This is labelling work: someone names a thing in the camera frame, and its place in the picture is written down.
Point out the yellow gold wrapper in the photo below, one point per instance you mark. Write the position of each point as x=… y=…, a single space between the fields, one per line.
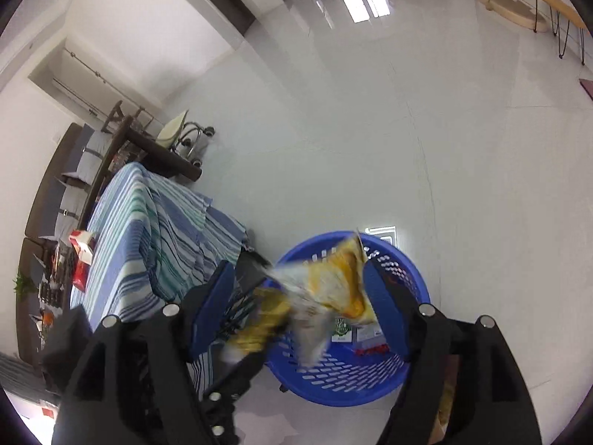
x=267 y=321

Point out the blue green striped tablecloth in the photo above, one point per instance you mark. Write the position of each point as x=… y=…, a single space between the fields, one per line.
x=155 y=241

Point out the round wooden low table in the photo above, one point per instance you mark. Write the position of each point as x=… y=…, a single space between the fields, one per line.
x=517 y=12

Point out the wooden table with hairpin legs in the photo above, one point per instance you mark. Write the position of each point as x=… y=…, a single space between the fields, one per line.
x=563 y=18

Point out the green potted plant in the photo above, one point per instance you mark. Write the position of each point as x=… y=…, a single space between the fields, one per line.
x=24 y=285

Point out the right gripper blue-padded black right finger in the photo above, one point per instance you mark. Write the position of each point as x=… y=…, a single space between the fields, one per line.
x=463 y=384

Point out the red flat snack packet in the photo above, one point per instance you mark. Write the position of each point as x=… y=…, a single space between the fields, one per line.
x=80 y=275

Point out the yellow silver oat chips bag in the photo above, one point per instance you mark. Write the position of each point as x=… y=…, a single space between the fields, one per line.
x=319 y=292

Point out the cream seat rolling stool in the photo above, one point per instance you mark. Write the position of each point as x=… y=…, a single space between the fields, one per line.
x=187 y=140

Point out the red white paper box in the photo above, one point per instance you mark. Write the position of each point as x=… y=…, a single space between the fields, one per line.
x=83 y=243

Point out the white green tissue pack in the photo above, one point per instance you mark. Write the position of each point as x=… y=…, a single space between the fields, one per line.
x=343 y=331

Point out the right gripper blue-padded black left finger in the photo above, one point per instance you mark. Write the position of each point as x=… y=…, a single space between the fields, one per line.
x=131 y=384

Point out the blue plastic waste basket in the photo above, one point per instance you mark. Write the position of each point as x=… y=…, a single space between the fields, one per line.
x=358 y=367

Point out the dark wooden side table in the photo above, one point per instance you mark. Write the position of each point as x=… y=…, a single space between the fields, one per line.
x=128 y=145

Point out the grey cushioned sofa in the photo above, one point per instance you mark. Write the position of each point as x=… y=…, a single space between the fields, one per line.
x=62 y=193

